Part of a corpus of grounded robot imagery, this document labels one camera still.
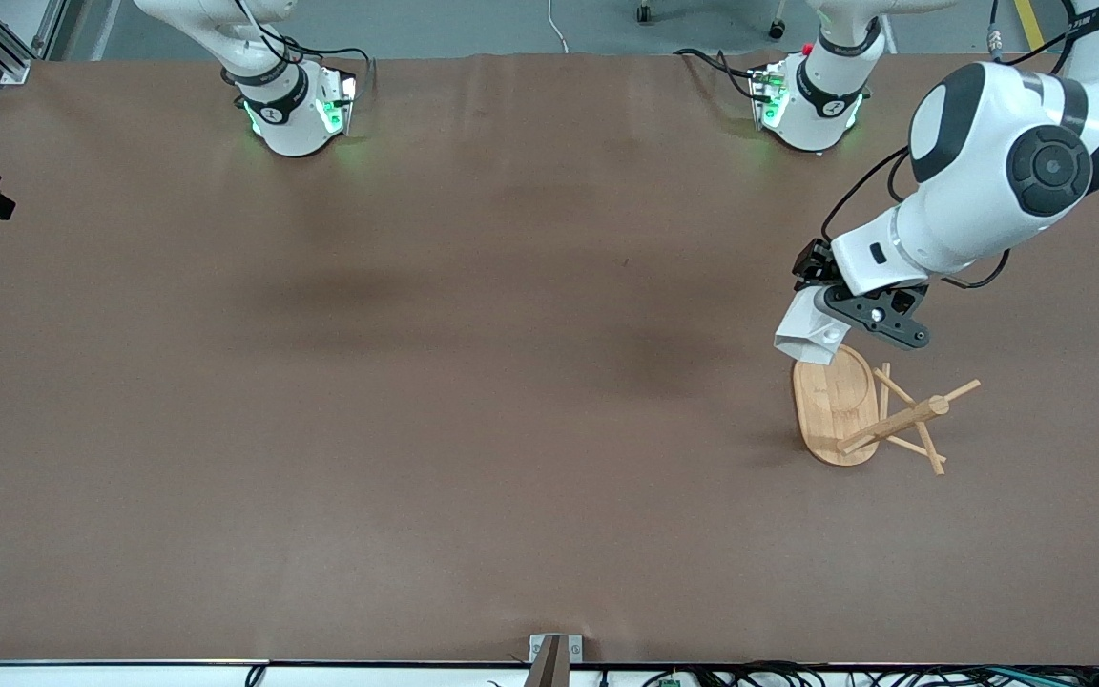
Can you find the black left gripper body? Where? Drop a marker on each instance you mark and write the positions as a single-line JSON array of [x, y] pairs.
[[813, 263]]

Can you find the white faceted cup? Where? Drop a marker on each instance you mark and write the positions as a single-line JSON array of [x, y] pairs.
[[802, 334]]

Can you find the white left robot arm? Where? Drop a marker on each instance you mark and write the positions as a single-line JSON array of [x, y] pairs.
[[988, 162]]

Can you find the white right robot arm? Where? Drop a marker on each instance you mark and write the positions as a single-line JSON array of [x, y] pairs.
[[287, 119]]

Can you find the wooden cup rack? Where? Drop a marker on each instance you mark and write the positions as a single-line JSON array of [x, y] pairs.
[[840, 410]]

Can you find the brown table cover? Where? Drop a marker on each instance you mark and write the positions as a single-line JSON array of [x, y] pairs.
[[549, 429]]

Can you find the metal bracket with post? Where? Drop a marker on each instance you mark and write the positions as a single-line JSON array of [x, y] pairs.
[[554, 658]]

